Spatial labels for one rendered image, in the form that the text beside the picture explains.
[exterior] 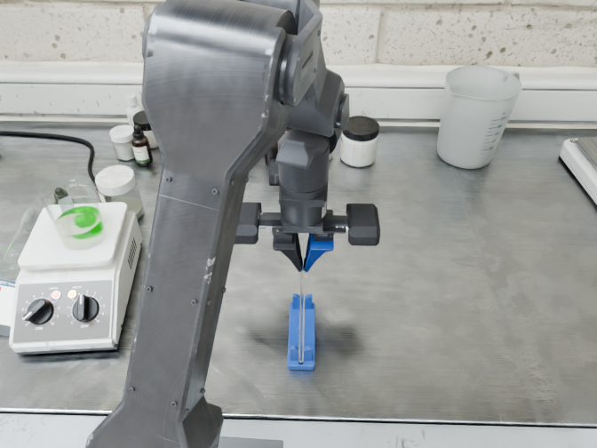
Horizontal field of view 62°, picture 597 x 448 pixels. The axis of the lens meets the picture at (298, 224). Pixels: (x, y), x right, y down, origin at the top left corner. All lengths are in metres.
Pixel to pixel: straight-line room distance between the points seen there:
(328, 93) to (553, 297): 0.47
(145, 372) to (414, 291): 0.49
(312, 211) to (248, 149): 0.33
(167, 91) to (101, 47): 0.85
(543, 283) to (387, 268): 0.22
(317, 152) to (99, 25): 0.66
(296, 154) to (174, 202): 0.26
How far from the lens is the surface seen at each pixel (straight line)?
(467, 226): 0.86
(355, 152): 0.92
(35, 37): 1.16
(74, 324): 0.69
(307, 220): 0.59
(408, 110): 1.06
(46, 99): 1.17
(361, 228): 0.60
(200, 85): 0.26
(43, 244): 0.74
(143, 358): 0.31
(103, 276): 0.69
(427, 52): 1.06
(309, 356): 0.63
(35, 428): 0.68
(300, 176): 0.54
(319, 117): 0.48
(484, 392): 0.67
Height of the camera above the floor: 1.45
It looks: 42 degrees down
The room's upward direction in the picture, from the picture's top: straight up
